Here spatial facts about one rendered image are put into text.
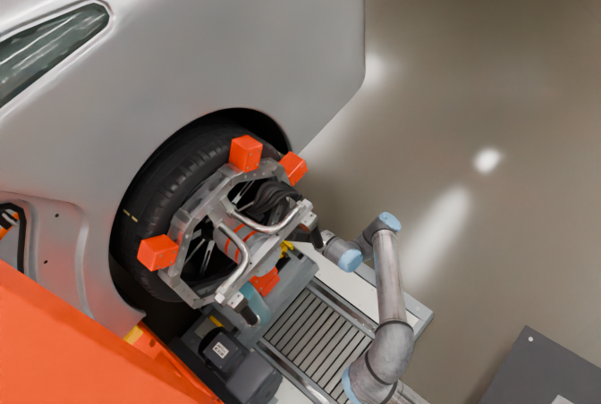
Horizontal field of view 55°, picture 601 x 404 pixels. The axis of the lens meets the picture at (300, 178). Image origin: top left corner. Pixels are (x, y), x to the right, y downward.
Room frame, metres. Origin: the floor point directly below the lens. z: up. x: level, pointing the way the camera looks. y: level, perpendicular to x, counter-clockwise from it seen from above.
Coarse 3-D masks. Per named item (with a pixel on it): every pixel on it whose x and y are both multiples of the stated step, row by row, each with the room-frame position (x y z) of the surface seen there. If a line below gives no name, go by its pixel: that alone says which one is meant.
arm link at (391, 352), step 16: (384, 224) 0.96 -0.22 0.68; (400, 224) 0.96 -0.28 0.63; (368, 240) 0.95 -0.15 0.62; (384, 240) 0.89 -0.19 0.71; (384, 256) 0.82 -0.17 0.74; (384, 272) 0.75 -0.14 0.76; (400, 272) 0.75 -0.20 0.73; (384, 288) 0.69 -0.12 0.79; (400, 288) 0.68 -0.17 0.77; (384, 304) 0.63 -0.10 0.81; (400, 304) 0.62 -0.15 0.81; (384, 320) 0.58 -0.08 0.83; (400, 320) 0.55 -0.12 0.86; (384, 336) 0.52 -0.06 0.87; (400, 336) 0.51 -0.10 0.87; (368, 352) 0.50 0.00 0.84; (384, 352) 0.48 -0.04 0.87; (400, 352) 0.47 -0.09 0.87; (384, 368) 0.44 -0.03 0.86; (400, 368) 0.43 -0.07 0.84
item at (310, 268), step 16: (304, 256) 1.22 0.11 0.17; (304, 272) 1.16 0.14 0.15; (288, 288) 1.11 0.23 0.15; (208, 304) 1.17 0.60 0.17; (272, 304) 1.07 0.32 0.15; (288, 304) 1.06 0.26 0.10; (224, 320) 1.08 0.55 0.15; (272, 320) 1.01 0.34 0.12; (240, 336) 0.98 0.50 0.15; (256, 336) 0.96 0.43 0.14
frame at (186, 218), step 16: (272, 160) 1.19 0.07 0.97; (224, 176) 1.09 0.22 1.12; (240, 176) 1.08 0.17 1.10; (256, 176) 1.11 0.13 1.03; (272, 176) 1.14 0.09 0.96; (208, 192) 1.07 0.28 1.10; (224, 192) 1.05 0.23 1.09; (192, 208) 1.03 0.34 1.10; (208, 208) 1.01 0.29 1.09; (288, 208) 1.14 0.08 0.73; (176, 224) 0.99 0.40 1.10; (192, 224) 0.97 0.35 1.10; (272, 224) 1.14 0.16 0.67; (176, 240) 0.98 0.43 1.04; (176, 256) 0.93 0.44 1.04; (160, 272) 0.94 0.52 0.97; (176, 272) 0.91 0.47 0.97; (176, 288) 0.89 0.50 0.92; (192, 288) 0.96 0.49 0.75; (208, 288) 0.97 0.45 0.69; (192, 304) 0.89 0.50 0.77
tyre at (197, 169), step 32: (192, 128) 1.30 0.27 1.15; (224, 128) 1.30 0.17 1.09; (160, 160) 1.19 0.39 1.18; (192, 160) 1.15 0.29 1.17; (224, 160) 1.16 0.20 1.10; (128, 192) 1.15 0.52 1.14; (160, 192) 1.08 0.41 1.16; (128, 224) 1.07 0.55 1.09; (160, 224) 1.02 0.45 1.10; (128, 256) 1.01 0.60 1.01; (160, 288) 0.95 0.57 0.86
